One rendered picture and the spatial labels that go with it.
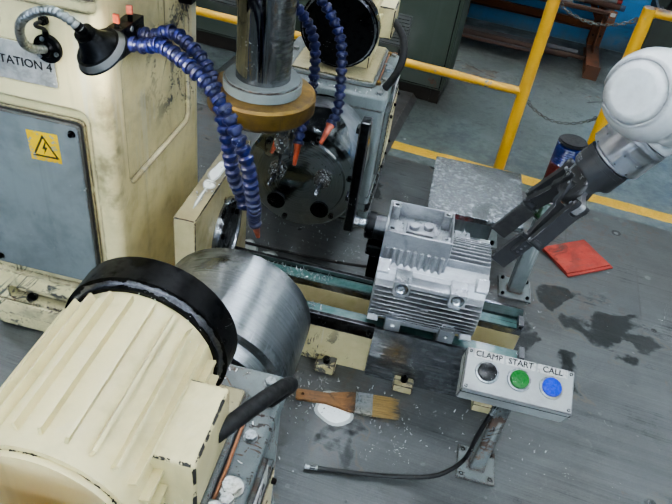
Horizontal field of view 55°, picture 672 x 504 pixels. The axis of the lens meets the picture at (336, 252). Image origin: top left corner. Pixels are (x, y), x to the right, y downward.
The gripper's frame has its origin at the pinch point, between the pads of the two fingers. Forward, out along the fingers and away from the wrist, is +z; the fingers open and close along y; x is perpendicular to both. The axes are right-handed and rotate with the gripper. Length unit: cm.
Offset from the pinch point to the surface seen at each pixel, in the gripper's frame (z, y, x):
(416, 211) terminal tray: 13.0, -10.2, -10.7
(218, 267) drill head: 23.9, 20.9, -36.0
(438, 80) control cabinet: 96, -305, 38
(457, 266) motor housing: 12.0, -2.1, -0.5
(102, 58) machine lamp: 5, 23, -64
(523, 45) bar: 73, -420, 91
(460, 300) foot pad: 13.5, 3.7, 2.2
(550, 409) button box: 7.0, 22.2, 16.1
